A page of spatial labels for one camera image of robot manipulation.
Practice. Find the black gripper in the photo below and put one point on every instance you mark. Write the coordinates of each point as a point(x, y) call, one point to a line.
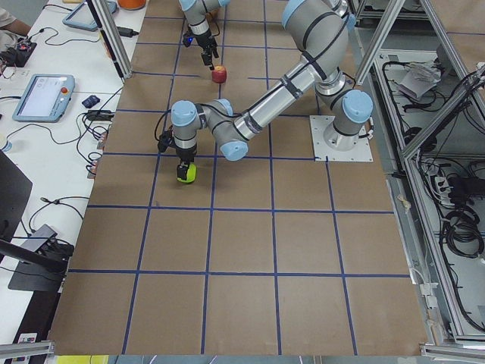
point(185, 155)
point(203, 39)

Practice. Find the black power adapter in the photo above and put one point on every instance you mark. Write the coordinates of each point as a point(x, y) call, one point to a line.
point(127, 32)

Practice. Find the small dark blue pouch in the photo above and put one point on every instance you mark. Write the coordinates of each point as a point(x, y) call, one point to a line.
point(91, 101)

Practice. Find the near teach pendant tablet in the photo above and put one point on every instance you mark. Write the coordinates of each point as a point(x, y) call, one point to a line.
point(45, 99)

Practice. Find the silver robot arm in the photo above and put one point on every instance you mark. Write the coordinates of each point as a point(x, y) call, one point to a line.
point(321, 35)
point(195, 12)

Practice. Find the far teach pendant tablet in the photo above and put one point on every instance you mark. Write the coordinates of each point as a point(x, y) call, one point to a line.
point(82, 17)

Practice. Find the red yellow apple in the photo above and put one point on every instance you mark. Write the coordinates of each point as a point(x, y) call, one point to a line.
point(219, 74)

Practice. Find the green apple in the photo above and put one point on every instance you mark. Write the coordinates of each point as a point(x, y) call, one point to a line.
point(191, 175)

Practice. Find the aluminium frame post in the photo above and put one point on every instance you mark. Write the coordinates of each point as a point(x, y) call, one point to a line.
point(111, 37)

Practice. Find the teach pendant tablet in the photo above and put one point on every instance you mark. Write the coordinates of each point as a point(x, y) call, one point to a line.
point(45, 99)
point(82, 17)

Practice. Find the black monitor stand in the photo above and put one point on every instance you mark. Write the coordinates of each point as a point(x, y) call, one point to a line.
point(43, 270)

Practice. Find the black usb hub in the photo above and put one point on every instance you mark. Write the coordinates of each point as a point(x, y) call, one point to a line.
point(44, 234)

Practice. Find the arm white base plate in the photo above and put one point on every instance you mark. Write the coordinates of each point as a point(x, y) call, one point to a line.
point(330, 146)

